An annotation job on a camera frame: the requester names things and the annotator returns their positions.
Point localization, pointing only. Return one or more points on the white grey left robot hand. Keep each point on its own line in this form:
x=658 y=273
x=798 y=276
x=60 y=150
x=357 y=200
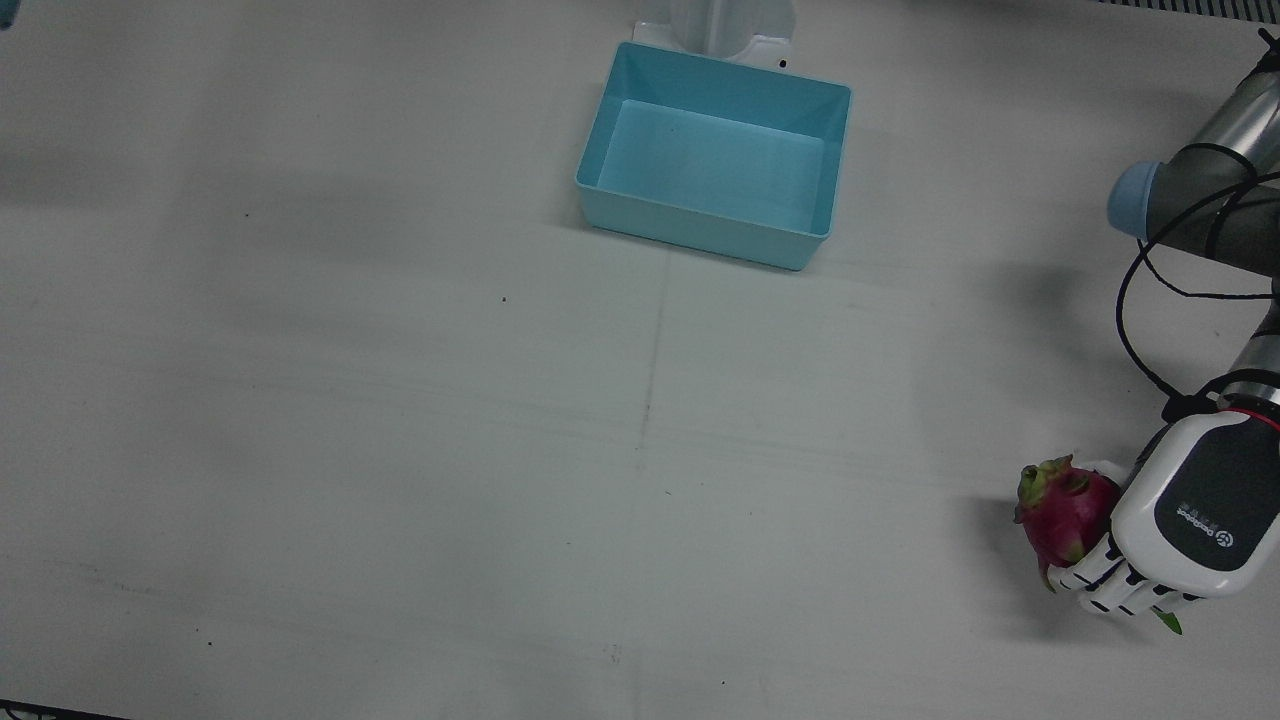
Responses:
x=1200 y=510

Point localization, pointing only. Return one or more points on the pink dragon fruit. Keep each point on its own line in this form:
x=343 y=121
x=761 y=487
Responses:
x=1065 y=510

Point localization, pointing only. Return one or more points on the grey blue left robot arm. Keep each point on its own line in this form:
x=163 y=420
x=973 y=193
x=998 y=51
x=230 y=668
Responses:
x=1210 y=190

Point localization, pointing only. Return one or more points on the light blue plastic bin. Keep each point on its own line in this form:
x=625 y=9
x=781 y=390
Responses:
x=715 y=160

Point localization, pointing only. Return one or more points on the ribbed aluminium rail panel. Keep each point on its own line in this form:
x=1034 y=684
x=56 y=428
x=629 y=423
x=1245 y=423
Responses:
x=1190 y=6

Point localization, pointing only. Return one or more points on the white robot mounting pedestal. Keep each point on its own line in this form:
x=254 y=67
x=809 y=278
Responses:
x=725 y=25

